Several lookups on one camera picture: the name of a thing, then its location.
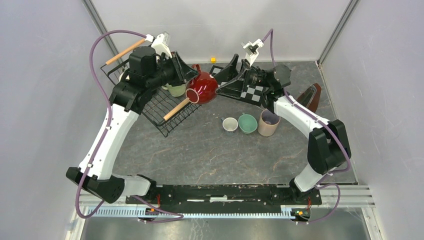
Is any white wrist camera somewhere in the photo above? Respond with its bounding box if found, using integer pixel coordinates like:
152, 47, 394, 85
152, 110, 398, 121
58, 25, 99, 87
145, 31, 172, 58
241, 38, 264, 67

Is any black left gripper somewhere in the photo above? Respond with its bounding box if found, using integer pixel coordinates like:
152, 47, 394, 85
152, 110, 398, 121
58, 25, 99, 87
146, 51, 200, 91

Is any left wooden rack handle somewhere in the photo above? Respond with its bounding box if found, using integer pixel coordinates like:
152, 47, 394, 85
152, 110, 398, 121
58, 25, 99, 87
105, 38, 146, 65

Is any black wire dish rack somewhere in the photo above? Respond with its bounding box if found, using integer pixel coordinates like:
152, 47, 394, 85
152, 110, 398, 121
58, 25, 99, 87
100, 60, 201, 137

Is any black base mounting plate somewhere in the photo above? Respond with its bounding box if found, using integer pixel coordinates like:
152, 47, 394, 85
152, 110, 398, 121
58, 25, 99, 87
142, 184, 322, 214

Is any pink iridescent mug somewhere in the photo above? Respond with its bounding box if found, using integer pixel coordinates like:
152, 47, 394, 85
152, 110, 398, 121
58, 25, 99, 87
257, 109, 281, 137

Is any right wooden rack handle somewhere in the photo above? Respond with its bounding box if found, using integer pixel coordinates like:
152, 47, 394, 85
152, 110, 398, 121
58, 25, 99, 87
163, 97, 190, 121

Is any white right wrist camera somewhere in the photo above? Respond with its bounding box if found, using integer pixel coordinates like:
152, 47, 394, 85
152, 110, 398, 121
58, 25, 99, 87
241, 38, 264, 67

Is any red floral mug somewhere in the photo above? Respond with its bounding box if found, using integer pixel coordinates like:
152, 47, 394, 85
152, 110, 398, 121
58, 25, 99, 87
185, 64, 218, 105

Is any wooden rack handle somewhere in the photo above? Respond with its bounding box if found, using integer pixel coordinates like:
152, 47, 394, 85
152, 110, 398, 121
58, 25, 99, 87
163, 97, 190, 121
105, 38, 146, 65

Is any brown wooden metronome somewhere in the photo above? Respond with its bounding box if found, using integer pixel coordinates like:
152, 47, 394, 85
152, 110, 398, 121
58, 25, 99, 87
296, 83, 322, 113

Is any grey blue mug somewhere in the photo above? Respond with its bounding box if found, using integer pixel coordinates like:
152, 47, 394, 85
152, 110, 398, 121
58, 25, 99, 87
221, 117, 239, 134

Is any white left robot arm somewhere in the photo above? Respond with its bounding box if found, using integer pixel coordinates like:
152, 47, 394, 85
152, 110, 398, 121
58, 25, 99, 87
65, 46, 200, 204

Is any aluminium rail frame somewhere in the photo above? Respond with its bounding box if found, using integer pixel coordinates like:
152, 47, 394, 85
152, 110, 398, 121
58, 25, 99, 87
64, 125, 377, 240

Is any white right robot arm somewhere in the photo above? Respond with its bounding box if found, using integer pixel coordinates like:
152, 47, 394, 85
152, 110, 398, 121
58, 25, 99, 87
210, 54, 352, 204

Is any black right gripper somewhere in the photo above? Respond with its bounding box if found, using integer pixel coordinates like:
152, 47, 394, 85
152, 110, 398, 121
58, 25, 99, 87
211, 54, 272, 99

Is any light green mug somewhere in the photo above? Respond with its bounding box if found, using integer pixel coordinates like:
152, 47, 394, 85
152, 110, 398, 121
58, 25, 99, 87
161, 84, 186, 98

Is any small green teacup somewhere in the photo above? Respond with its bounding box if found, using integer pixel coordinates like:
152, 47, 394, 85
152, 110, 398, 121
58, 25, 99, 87
238, 112, 258, 134

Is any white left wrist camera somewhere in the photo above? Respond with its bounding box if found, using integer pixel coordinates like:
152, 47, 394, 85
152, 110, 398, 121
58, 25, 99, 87
145, 31, 172, 58

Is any black white chessboard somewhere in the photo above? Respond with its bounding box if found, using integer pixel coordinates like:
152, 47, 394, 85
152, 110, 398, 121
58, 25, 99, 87
209, 64, 264, 107

